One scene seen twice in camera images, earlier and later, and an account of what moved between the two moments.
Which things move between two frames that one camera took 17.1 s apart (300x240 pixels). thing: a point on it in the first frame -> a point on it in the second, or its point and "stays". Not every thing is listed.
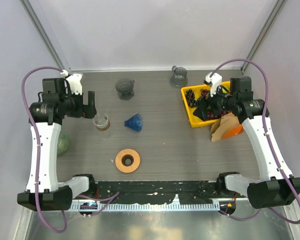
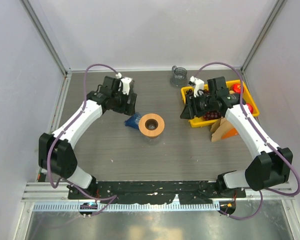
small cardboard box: [237, 130] stays
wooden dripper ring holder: [127, 160] -> [151, 125]
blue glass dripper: [135, 122] stays
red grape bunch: [211, 115] stays
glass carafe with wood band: [101, 121] -> [152, 141]
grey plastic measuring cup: [179, 78] stays
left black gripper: [87, 111] -> [127, 109]
